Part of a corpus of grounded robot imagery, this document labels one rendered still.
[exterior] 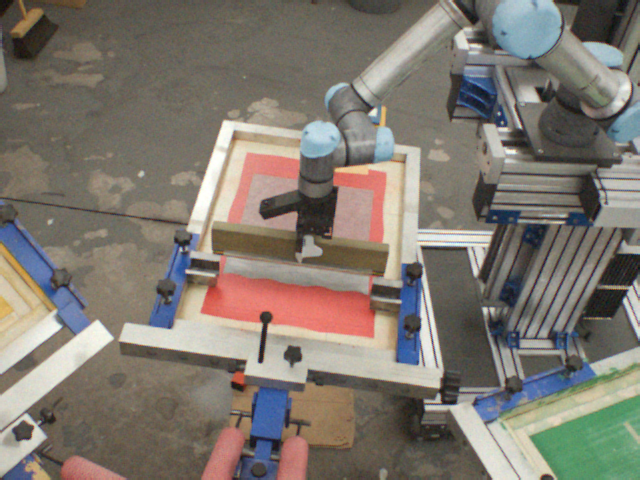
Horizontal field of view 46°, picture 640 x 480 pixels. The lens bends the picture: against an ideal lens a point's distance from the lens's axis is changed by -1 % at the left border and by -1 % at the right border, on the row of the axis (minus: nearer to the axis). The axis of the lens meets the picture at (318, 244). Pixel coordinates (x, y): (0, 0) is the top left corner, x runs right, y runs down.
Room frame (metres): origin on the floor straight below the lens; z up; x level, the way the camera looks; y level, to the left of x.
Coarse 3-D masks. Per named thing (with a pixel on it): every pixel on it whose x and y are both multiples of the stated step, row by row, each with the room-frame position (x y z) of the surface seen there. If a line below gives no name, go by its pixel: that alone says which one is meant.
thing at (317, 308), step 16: (336, 176) 1.66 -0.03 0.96; (352, 176) 1.67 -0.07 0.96; (368, 176) 1.68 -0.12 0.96; (384, 176) 1.69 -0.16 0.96; (352, 192) 1.60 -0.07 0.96; (368, 192) 1.61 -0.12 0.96; (384, 192) 1.62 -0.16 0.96; (336, 208) 1.53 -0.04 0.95; (352, 208) 1.54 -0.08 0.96; (368, 208) 1.54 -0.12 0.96; (336, 224) 1.47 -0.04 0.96; (352, 224) 1.47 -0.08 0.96; (368, 224) 1.48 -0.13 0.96; (368, 240) 1.42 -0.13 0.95; (304, 288) 1.23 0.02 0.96; (320, 288) 1.24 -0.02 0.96; (368, 288) 1.25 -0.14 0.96; (304, 304) 1.18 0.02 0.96; (320, 304) 1.18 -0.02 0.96; (336, 304) 1.19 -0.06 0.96; (352, 304) 1.20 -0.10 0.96; (368, 304) 1.20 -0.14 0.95; (304, 320) 1.13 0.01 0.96; (320, 320) 1.14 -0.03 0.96; (336, 320) 1.14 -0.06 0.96; (352, 320) 1.15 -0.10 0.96; (368, 320) 1.15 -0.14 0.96; (368, 336) 1.11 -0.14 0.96
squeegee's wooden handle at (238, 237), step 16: (224, 224) 1.23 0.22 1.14; (240, 224) 1.23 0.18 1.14; (224, 240) 1.21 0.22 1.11; (240, 240) 1.21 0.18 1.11; (256, 240) 1.21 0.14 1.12; (272, 240) 1.21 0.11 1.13; (288, 240) 1.21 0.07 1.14; (304, 240) 1.21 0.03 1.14; (320, 240) 1.21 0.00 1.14; (336, 240) 1.22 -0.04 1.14; (352, 240) 1.23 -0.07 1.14; (288, 256) 1.21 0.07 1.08; (320, 256) 1.21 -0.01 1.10; (336, 256) 1.21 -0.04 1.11; (352, 256) 1.21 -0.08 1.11; (368, 256) 1.20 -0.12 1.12; (384, 256) 1.20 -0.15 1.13; (384, 272) 1.20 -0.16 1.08
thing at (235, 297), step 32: (256, 160) 1.69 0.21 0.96; (288, 160) 1.70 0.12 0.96; (256, 192) 1.55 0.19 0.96; (256, 224) 1.43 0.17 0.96; (288, 224) 1.44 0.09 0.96; (224, 256) 1.30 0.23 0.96; (224, 288) 1.20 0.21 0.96; (256, 288) 1.21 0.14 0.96; (288, 288) 1.22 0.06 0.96; (256, 320) 1.11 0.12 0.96; (288, 320) 1.12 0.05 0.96
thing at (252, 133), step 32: (224, 128) 1.77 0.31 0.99; (256, 128) 1.79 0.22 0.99; (224, 160) 1.63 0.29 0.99; (416, 160) 1.73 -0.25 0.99; (416, 192) 1.60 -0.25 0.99; (192, 224) 1.36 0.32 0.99; (416, 224) 1.47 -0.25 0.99; (416, 256) 1.35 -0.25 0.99; (352, 352) 1.03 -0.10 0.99; (384, 352) 1.04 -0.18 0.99
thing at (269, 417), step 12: (264, 396) 0.85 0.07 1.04; (276, 396) 0.86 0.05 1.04; (288, 396) 0.89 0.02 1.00; (264, 408) 0.83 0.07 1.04; (276, 408) 0.83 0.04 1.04; (264, 420) 0.80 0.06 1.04; (276, 420) 0.80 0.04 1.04; (252, 432) 0.77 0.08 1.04; (264, 432) 0.77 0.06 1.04; (276, 432) 0.78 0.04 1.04; (252, 444) 0.76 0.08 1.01; (276, 444) 0.76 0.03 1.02
